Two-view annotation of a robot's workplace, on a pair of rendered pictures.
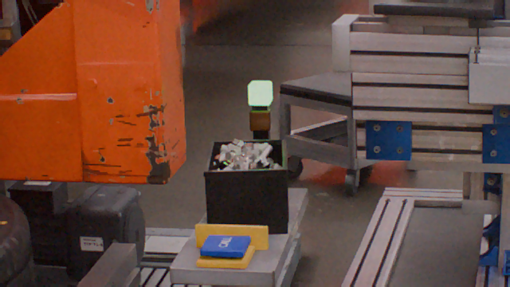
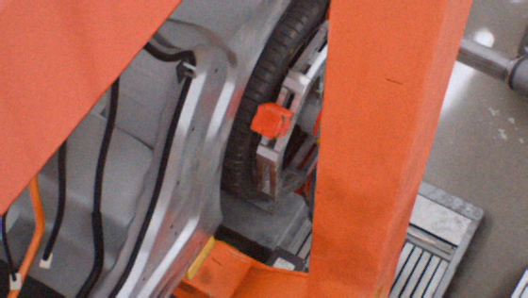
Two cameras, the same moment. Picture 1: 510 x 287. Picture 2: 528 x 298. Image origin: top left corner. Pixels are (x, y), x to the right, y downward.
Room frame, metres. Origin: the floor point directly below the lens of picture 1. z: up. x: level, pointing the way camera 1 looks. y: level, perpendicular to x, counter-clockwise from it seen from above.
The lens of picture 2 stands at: (0.97, 0.12, 2.99)
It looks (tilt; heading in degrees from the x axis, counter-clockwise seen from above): 57 degrees down; 15
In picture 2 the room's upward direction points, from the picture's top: 4 degrees clockwise
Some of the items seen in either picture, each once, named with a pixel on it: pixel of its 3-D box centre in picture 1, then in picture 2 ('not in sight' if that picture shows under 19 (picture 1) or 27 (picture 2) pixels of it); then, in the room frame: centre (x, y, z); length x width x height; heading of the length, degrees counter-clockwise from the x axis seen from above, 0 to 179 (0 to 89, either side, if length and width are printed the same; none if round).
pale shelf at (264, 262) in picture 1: (245, 231); not in sight; (1.71, 0.02, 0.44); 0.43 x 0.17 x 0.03; 170
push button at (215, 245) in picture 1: (225, 248); not in sight; (1.54, 0.05, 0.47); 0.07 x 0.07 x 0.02; 80
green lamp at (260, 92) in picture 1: (260, 92); not in sight; (1.90, -0.01, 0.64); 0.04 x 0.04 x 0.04; 80
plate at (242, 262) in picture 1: (225, 256); not in sight; (1.54, 0.05, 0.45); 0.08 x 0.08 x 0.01; 80
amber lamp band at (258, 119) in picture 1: (260, 119); not in sight; (1.90, -0.01, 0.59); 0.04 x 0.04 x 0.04; 80
